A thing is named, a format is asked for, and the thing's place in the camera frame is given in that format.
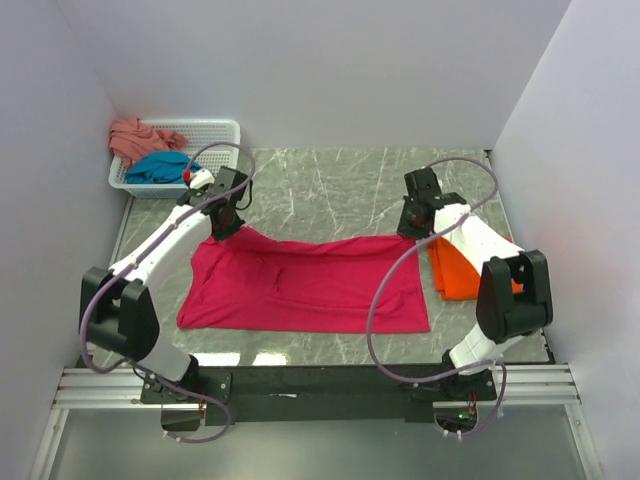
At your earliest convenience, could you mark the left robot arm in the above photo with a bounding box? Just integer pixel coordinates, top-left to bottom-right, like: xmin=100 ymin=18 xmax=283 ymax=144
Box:
xmin=79 ymin=167 xmax=252 ymax=402

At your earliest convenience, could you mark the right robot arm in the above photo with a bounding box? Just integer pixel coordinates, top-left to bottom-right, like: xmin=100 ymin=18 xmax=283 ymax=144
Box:
xmin=397 ymin=168 xmax=553 ymax=399

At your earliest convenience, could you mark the magenta t-shirt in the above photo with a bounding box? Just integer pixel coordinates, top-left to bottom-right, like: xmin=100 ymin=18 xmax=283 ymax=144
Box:
xmin=176 ymin=227 xmax=412 ymax=334

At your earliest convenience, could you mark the folded orange t-shirt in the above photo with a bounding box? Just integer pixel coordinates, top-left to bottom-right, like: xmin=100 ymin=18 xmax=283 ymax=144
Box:
xmin=426 ymin=238 xmax=523 ymax=301

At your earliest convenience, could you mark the white plastic basket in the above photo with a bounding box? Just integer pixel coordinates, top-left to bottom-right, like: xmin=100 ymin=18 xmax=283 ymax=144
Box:
xmin=107 ymin=118 xmax=242 ymax=200

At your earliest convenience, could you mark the teal blue t-shirt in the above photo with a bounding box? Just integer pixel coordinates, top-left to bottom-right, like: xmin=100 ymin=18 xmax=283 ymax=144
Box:
xmin=125 ymin=151 xmax=201 ymax=185

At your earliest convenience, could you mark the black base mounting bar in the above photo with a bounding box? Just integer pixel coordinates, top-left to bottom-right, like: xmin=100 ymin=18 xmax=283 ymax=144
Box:
xmin=139 ymin=362 xmax=501 ymax=431

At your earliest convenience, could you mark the salmon pink t-shirt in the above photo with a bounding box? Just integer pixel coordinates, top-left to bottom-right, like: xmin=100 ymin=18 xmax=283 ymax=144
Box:
xmin=109 ymin=117 xmax=188 ymax=169

